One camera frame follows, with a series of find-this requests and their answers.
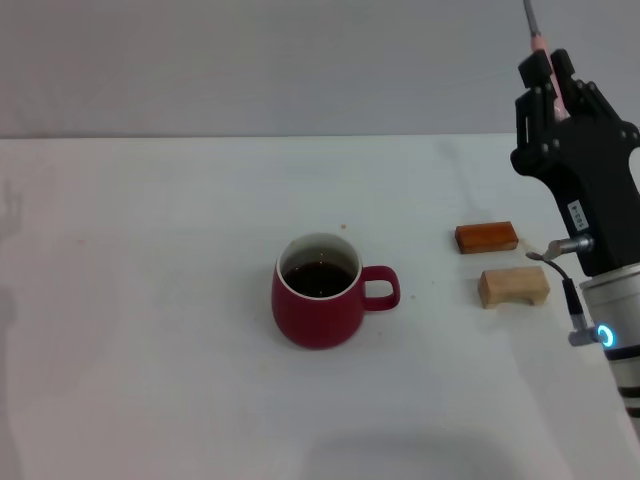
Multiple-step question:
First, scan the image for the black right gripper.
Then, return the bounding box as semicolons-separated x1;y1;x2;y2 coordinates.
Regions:
509;48;640;277

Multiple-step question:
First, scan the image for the pink handled metal spoon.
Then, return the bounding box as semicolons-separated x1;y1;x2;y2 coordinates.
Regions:
522;0;569;121

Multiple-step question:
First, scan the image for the red ceramic mug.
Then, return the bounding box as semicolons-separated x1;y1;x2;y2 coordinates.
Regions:
271;231;402;351

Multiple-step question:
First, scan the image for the dark brown wooden block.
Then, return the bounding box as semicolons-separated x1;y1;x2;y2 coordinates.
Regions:
454;220;519;256

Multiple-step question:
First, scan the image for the light wooden arch block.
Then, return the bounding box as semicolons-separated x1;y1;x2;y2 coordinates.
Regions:
477;265;552;310

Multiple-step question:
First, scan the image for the dark coffee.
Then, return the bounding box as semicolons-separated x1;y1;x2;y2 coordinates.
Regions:
282;260;357;299

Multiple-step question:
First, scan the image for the grey right arm cable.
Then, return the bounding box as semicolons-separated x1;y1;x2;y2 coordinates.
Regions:
525;234;601;347

